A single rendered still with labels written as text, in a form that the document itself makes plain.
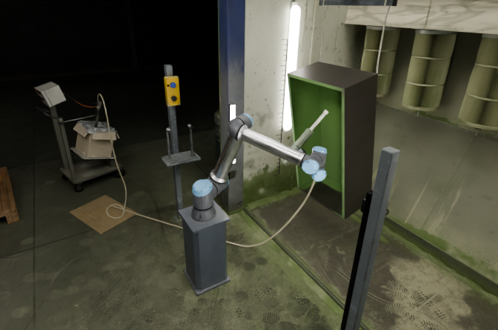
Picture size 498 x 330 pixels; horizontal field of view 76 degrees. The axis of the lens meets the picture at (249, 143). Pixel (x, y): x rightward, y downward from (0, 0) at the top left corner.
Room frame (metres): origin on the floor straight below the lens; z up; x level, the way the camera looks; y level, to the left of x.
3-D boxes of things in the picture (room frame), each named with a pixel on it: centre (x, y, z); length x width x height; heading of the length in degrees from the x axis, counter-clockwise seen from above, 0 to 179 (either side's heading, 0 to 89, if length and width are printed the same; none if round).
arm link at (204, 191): (2.04, 0.34, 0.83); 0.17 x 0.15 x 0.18; 152
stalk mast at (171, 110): (2.84, 0.73, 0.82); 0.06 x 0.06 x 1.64; 32
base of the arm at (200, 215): (2.04, 0.34, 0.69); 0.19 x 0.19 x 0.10
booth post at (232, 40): (3.01, 0.18, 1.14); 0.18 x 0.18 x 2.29; 32
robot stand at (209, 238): (2.04, 0.34, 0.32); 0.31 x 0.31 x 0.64; 32
